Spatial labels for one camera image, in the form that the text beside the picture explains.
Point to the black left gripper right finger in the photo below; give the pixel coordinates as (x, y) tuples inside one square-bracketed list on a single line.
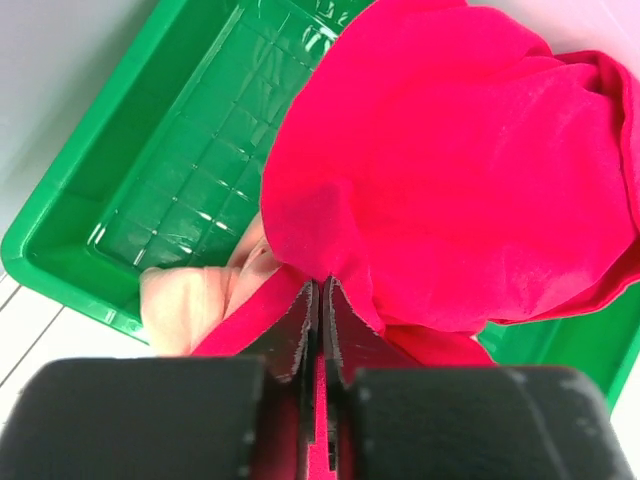
[(391, 418)]

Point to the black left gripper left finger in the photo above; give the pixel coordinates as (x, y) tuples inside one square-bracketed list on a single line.
[(248, 416)]

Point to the crimson red t shirt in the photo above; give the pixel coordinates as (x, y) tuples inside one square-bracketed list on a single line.
[(448, 170)]

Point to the salmon pink t shirt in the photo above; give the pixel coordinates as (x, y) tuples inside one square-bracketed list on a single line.
[(180, 306)]

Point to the green plastic tray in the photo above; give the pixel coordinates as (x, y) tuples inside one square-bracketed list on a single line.
[(165, 169)]

